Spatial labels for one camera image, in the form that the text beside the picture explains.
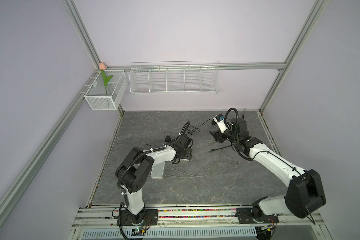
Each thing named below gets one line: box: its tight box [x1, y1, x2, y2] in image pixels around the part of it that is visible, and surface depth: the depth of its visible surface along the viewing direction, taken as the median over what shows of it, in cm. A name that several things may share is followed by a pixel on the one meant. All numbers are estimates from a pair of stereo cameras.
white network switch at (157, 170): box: [150, 161, 165, 179], surface depth 89 cm
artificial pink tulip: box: [99, 62, 113, 97], surface depth 92 cm
